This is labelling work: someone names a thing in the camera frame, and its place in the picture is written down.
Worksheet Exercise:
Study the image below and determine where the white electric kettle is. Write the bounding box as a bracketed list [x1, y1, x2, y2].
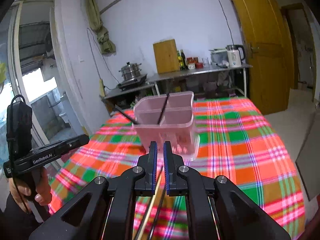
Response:
[226, 45, 246, 67]

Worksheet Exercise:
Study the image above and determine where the wooden door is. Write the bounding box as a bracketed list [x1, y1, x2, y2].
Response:
[232, 0, 295, 115]

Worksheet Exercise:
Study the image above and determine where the person's left hand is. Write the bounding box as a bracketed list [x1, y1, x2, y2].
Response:
[8, 166, 52, 214]

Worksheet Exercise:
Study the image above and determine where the yellow power strip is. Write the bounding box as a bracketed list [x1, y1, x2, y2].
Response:
[99, 79, 105, 98]

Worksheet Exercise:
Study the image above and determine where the dark oil bottle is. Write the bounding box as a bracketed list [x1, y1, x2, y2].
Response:
[181, 49, 188, 70]

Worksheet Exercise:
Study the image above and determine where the portable gas stove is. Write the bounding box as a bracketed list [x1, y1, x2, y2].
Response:
[117, 74, 147, 90]

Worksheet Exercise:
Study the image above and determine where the green hanging cloth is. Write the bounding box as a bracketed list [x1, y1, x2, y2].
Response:
[86, 0, 116, 54]

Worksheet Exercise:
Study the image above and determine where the plaid tablecloth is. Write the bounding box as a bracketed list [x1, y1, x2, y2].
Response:
[49, 98, 305, 239]

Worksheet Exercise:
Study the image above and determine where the red lid sauce jar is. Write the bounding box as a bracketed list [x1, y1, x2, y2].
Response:
[187, 57, 195, 70]

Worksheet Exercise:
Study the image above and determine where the light wooden chopstick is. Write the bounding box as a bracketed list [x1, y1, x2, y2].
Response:
[133, 168, 163, 239]

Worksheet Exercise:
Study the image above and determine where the black chopstick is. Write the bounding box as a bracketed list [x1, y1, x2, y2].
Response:
[147, 187, 166, 240]
[157, 92, 170, 125]
[106, 101, 139, 125]

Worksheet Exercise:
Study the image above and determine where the steel kitchen counter table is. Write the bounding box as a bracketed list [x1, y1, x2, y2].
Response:
[148, 63, 253, 97]

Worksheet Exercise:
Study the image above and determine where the low steel shelf cabinet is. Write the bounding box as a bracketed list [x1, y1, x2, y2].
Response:
[100, 83, 158, 114]

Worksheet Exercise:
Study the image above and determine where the pink utensil basket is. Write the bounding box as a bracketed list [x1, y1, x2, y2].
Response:
[133, 91, 200, 161]

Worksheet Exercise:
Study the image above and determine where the clear plastic container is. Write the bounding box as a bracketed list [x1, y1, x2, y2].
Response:
[210, 48, 229, 67]

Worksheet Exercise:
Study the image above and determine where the steel steamer pot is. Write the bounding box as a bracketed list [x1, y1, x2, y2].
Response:
[119, 62, 141, 81]

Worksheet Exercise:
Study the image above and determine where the wooden cutting board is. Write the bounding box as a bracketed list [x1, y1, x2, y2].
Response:
[153, 39, 180, 74]

